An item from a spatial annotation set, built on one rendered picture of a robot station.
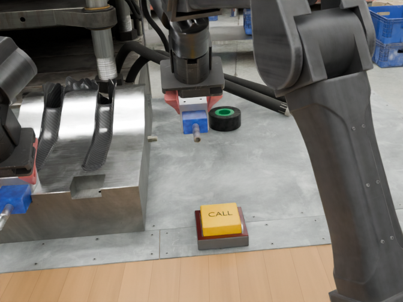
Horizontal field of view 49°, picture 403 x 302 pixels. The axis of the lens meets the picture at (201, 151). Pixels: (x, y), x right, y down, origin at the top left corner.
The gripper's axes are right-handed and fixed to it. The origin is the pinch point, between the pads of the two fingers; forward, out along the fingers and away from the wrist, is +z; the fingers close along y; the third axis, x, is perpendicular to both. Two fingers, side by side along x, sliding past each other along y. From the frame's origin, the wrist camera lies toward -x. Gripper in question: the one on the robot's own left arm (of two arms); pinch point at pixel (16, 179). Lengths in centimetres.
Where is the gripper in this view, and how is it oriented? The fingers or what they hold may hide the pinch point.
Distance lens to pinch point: 75.3
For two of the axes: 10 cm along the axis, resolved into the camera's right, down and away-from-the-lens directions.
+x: 0.9, 8.4, -5.4
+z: -0.1, 5.4, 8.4
